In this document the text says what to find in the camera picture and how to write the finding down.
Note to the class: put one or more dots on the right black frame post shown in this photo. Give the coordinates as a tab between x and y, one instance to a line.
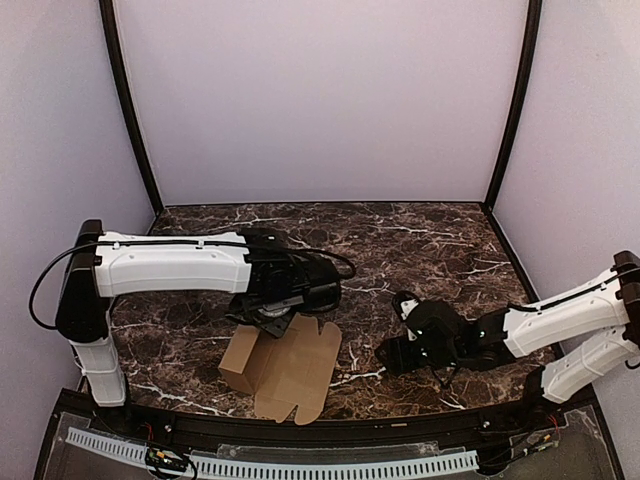
523	73

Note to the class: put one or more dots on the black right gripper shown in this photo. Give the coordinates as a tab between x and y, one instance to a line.
407	347

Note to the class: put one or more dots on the brown cardboard box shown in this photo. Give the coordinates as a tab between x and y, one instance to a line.
288	376

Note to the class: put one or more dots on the black frame post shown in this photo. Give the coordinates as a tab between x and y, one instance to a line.
523	73
123	90

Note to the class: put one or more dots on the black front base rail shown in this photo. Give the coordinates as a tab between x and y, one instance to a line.
477	427

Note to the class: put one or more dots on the small green circuit board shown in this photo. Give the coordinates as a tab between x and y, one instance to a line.
165	459

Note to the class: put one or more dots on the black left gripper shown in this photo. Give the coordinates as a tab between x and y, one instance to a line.
270	320

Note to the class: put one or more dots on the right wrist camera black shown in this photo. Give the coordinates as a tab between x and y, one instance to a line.
403	302

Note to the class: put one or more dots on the white slotted cable duct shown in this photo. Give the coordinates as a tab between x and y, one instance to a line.
209	466

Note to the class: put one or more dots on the left black frame post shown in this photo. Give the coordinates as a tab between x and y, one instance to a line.
123	90

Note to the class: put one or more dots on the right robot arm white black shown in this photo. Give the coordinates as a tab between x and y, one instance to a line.
605	309

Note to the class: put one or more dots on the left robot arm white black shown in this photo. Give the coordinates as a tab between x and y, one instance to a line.
268	282

